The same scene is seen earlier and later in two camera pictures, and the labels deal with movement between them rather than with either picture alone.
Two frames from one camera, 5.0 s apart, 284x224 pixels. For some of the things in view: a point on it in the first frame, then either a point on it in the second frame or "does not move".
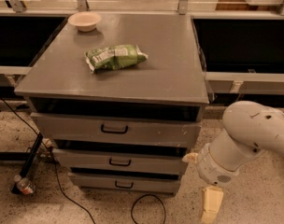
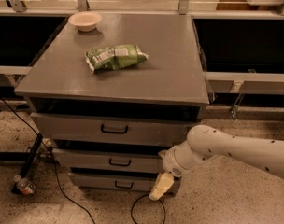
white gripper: x=211 y=168 to x=170 y=161
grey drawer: x=120 y=158 does not move
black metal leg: x=31 y=157 does not move
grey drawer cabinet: x=127 y=129 does not move
